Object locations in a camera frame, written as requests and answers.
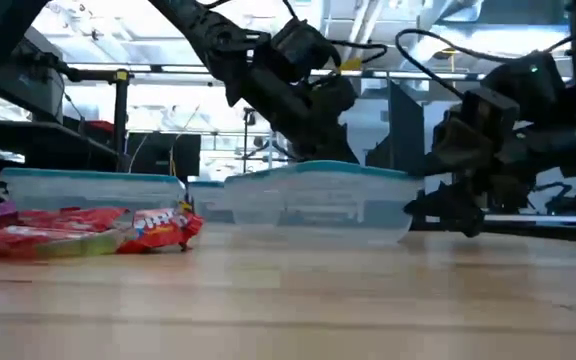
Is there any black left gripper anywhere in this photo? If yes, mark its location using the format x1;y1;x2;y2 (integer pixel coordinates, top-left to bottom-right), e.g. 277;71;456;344
227;59;360;165

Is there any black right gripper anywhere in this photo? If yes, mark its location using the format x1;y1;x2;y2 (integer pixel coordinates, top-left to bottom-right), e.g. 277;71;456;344
403;49;576;239

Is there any medium teal-rimmed plastic lid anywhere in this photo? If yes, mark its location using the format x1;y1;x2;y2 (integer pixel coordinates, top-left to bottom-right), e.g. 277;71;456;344
223;159;423;182

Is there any medium clear plastic container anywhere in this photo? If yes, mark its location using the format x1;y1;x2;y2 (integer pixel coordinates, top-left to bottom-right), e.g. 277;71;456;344
223;159;423;247

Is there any red Skittles candy pack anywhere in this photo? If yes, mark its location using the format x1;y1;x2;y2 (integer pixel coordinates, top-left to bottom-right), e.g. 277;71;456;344
116;202;205;255

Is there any large clear plastic container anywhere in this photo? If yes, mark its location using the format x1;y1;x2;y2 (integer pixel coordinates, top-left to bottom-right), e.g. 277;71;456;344
0;167;188;212

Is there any small green candy pack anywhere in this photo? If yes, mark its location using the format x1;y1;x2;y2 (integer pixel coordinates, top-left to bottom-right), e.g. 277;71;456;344
37;233;125;260

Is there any dark partition pillar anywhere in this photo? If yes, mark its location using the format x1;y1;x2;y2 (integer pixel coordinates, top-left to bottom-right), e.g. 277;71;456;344
365;79;427;174

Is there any long ceiling light strip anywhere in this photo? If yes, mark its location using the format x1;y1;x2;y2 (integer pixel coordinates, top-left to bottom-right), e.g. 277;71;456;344
67;63;484;82

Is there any black flat monitor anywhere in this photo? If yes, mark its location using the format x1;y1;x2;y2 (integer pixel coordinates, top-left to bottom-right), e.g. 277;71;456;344
126;132;202;177

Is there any black pole with yellow cap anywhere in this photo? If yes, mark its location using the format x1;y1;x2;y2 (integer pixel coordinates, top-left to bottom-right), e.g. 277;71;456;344
112;68;130;171

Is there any small red object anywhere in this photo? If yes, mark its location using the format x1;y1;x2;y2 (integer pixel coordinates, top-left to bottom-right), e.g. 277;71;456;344
85;119;117;135

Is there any black desk shelf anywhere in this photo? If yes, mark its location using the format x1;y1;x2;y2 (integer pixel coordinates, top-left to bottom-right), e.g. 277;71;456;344
0;119;122;174

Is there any grey monitor back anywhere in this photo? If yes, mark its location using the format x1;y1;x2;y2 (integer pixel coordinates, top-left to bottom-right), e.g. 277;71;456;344
0;29;67;124

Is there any black tubular stand frame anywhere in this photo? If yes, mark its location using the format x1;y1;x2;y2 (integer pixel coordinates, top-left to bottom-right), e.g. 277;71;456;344
241;106;294;176

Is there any yellow cable tag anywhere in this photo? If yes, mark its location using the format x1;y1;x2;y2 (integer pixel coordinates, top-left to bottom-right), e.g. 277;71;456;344
336;57;364;72

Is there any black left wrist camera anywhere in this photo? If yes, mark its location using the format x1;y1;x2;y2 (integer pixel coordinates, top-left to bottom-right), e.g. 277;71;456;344
267;17;343;84

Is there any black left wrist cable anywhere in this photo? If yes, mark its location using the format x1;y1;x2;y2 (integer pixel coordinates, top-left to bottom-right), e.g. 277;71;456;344
325;38;389;66

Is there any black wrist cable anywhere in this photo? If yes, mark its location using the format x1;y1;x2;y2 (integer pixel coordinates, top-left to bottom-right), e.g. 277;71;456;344
395;28;576;101
325;38;389;66

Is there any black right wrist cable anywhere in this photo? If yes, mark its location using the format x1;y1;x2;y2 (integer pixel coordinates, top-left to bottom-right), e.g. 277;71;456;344
395;28;576;101

